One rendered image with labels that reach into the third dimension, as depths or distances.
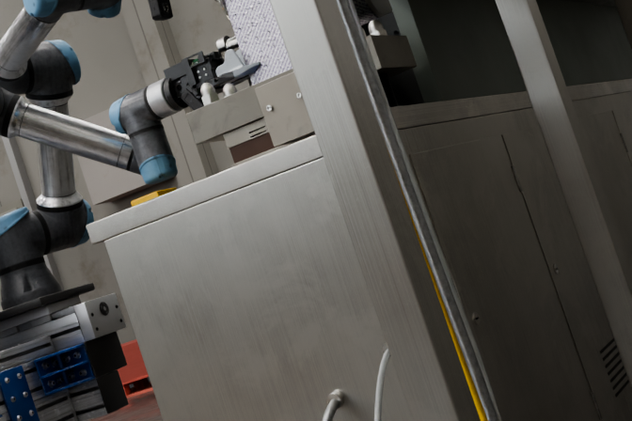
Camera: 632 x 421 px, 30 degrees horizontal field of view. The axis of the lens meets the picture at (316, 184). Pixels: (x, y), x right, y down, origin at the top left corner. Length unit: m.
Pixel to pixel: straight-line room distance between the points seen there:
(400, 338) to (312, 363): 0.67
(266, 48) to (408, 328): 1.04
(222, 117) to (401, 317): 0.84
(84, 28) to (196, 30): 1.26
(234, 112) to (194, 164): 8.86
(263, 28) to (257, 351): 0.64
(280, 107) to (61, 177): 1.06
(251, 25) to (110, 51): 9.42
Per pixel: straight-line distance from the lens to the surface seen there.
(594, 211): 2.24
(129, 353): 10.61
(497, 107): 2.46
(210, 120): 2.16
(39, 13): 2.56
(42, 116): 2.60
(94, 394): 2.90
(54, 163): 3.00
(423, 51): 2.20
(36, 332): 2.96
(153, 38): 11.18
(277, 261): 2.06
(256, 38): 2.34
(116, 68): 11.70
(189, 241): 2.14
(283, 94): 2.06
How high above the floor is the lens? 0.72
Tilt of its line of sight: 3 degrees up
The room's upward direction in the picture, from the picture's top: 19 degrees counter-clockwise
